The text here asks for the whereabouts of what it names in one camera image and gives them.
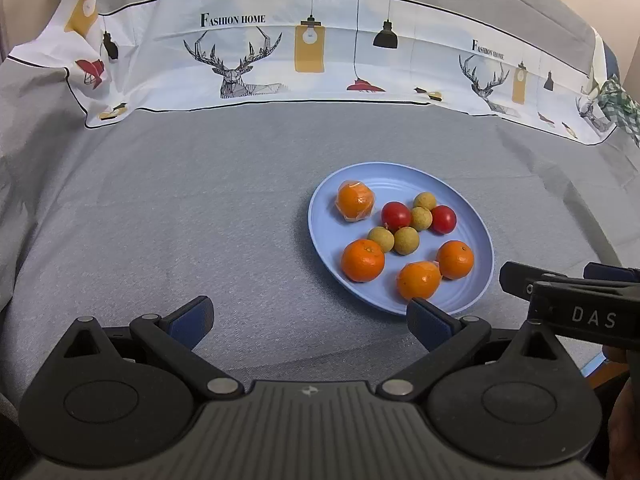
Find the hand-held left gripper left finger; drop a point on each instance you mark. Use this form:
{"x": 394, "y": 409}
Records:
{"x": 192, "y": 317}

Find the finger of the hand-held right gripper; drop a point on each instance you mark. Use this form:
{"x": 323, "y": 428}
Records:
{"x": 522, "y": 280}
{"x": 592, "y": 317}

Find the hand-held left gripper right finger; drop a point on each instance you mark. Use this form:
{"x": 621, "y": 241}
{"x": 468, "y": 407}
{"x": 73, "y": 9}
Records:
{"x": 430, "y": 322}

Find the plastic mandarin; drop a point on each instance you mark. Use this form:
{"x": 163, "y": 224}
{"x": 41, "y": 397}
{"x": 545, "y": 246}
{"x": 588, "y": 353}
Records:
{"x": 419, "y": 280}
{"x": 356, "y": 201}

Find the small orange mandarin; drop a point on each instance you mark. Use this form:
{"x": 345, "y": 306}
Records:
{"x": 363, "y": 260}
{"x": 455, "y": 259}

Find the yellow longan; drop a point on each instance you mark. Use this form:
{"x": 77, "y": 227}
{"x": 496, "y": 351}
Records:
{"x": 425, "y": 201}
{"x": 381, "y": 239}
{"x": 421, "y": 218}
{"x": 406, "y": 240}

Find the red cherry tomato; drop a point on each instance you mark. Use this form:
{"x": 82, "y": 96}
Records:
{"x": 396, "y": 215}
{"x": 443, "y": 219}

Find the blue plate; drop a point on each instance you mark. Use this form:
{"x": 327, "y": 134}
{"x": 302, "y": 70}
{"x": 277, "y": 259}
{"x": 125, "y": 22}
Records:
{"x": 400, "y": 180}

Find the person's right hand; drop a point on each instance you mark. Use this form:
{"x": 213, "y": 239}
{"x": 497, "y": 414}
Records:
{"x": 625, "y": 435}

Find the green checked cloth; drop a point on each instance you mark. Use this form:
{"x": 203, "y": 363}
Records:
{"x": 622, "y": 105}

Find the blue cushion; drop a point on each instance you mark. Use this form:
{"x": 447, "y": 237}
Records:
{"x": 610, "y": 60}

